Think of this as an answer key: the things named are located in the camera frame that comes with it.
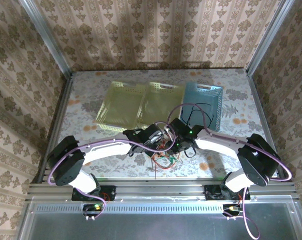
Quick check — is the thin black cable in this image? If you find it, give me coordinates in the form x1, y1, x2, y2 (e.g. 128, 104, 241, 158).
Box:
180, 101, 215, 125

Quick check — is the pale yellow plastic basket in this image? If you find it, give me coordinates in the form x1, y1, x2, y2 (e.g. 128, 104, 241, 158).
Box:
95, 80, 148, 133
136, 81, 185, 130

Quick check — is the light blue plastic basket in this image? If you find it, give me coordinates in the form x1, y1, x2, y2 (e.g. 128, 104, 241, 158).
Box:
179, 81, 223, 133

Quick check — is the grey metal tray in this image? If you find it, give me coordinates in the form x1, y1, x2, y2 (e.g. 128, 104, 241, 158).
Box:
17, 196, 302, 240

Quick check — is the small control board with lights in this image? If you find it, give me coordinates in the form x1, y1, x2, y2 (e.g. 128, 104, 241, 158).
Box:
222, 203, 244, 218
82, 203, 104, 218

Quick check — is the thin black gripper wire loop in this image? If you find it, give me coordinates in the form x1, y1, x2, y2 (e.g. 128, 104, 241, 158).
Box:
185, 144, 199, 159

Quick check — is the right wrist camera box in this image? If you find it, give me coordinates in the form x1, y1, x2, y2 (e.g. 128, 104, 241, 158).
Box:
164, 126, 176, 141

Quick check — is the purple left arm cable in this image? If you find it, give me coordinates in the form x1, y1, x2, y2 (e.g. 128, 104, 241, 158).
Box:
47, 121, 170, 221

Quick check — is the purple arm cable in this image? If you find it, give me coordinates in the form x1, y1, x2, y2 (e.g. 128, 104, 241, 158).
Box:
47, 121, 170, 221
167, 103, 293, 239

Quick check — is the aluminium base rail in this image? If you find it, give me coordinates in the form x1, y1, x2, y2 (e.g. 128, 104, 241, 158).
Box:
28, 177, 298, 202

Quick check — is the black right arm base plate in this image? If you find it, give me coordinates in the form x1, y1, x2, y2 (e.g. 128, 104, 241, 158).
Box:
204, 184, 251, 201

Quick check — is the slotted metal cable duct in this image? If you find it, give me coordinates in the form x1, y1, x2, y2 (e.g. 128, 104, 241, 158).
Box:
32, 202, 225, 213

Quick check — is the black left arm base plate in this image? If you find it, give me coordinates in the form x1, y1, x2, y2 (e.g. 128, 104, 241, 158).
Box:
71, 185, 116, 202

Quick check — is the thin red power wire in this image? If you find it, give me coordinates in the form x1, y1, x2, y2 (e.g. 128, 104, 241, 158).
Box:
100, 191, 109, 210

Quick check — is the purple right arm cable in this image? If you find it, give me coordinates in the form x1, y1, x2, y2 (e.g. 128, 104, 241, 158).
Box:
167, 103, 293, 239

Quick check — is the aluminium upright post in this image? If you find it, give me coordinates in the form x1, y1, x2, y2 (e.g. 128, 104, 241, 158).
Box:
245, 0, 295, 76
19, 0, 73, 77

